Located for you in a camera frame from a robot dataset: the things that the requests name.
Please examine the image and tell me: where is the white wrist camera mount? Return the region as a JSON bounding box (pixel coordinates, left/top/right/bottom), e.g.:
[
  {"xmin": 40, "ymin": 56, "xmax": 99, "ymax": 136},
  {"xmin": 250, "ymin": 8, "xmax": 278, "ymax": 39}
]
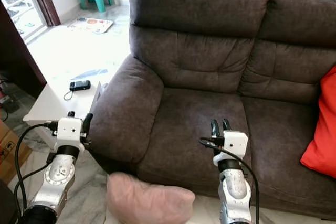
[
  {"xmin": 213, "ymin": 131, "xmax": 248, "ymax": 166},
  {"xmin": 57, "ymin": 117, "xmax": 85, "ymax": 144}
]

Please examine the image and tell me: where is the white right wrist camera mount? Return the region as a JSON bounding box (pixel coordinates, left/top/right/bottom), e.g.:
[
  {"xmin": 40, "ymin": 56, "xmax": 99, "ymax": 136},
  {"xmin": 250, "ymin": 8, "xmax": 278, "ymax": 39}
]
[{"xmin": 213, "ymin": 131, "xmax": 248, "ymax": 166}]

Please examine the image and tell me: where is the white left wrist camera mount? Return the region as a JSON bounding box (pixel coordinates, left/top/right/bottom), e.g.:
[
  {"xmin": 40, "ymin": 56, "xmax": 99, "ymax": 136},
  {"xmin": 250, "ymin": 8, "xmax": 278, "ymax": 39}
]
[{"xmin": 57, "ymin": 117, "xmax": 85, "ymax": 144}]

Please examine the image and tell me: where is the dark wooden furniture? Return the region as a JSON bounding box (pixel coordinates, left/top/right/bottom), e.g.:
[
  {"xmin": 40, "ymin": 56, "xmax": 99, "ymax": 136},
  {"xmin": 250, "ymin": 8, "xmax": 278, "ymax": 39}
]
[{"xmin": 0, "ymin": 0, "xmax": 47, "ymax": 99}]

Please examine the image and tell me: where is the pink pillow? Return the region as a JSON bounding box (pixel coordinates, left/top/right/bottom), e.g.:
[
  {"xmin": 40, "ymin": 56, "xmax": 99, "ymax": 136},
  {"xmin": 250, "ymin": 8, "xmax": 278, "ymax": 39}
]
[{"xmin": 107, "ymin": 172, "xmax": 196, "ymax": 224}]

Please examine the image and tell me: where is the red pillow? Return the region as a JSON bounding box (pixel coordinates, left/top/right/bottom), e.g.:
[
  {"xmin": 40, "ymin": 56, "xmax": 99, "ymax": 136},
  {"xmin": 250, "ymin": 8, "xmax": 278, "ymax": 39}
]
[{"xmin": 300, "ymin": 66, "xmax": 336, "ymax": 178}]

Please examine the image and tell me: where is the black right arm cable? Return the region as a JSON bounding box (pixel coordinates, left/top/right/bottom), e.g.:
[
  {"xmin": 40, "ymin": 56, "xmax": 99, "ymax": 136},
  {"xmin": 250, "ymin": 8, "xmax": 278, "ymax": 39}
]
[{"xmin": 199, "ymin": 137, "xmax": 260, "ymax": 224}]

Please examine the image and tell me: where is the dark brown fabric sofa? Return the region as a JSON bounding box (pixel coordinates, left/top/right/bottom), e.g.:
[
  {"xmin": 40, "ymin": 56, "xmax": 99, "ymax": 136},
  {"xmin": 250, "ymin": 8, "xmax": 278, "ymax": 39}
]
[{"xmin": 88, "ymin": 0, "xmax": 336, "ymax": 220}]

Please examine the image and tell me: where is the colourful printed floor mat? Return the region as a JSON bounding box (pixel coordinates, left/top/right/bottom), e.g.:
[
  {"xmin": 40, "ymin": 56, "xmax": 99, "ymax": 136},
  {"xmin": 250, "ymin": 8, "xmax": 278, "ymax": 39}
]
[{"xmin": 67, "ymin": 17, "xmax": 114, "ymax": 34}]

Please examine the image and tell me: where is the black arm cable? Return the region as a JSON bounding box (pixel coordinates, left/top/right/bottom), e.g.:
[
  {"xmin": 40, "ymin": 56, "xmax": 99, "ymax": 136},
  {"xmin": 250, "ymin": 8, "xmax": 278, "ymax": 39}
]
[
  {"xmin": 13, "ymin": 121, "xmax": 59, "ymax": 219},
  {"xmin": 199, "ymin": 137, "xmax": 260, "ymax": 224}
]

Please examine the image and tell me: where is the brown cardboard box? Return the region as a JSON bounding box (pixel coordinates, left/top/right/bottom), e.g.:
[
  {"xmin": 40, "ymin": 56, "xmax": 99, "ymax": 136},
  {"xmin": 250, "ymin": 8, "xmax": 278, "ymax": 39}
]
[{"xmin": 0, "ymin": 122, "xmax": 32, "ymax": 185}]

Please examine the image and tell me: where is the black pouch with cord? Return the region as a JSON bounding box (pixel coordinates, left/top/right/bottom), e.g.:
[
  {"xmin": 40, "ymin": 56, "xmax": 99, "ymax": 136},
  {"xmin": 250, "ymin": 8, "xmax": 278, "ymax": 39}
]
[{"xmin": 64, "ymin": 80, "xmax": 91, "ymax": 101}]

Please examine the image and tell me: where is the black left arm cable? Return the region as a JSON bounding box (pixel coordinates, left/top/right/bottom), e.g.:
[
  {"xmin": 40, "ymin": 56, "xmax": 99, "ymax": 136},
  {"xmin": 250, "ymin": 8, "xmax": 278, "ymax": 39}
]
[{"xmin": 13, "ymin": 121, "xmax": 59, "ymax": 219}]

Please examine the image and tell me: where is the white side table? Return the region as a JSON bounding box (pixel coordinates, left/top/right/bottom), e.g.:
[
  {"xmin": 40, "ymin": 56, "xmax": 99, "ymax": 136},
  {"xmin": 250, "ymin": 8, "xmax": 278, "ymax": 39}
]
[{"xmin": 24, "ymin": 69, "xmax": 106, "ymax": 148}]

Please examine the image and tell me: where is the white window grille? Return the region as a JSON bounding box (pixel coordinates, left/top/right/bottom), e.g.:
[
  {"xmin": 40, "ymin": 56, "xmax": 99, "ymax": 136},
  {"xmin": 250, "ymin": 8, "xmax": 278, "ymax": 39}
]
[{"xmin": 0, "ymin": 0, "xmax": 47, "ymax": 38}]

